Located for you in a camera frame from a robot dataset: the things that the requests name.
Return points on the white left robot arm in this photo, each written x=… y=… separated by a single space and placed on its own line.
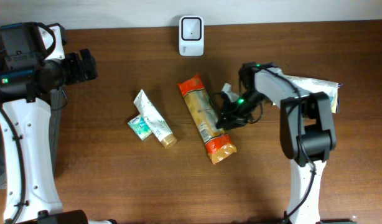
x=24 y=121

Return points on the teal tissue packet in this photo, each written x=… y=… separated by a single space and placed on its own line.
x=139 y=126

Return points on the yellow white snack bag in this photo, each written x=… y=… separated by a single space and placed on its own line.
x=316 y=85

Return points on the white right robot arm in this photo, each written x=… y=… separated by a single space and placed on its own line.
x=307 y=131

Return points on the orange spaghetti packet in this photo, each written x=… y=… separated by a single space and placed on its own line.
x=217 y=142

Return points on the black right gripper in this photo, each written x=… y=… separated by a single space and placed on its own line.
x=229 y=115

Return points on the white barcode scanner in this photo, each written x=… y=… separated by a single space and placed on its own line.
x=191 y=36

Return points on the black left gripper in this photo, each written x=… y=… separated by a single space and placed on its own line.
x=78 y=66

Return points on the white cream tube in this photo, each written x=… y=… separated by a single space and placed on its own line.
x=154 y=120

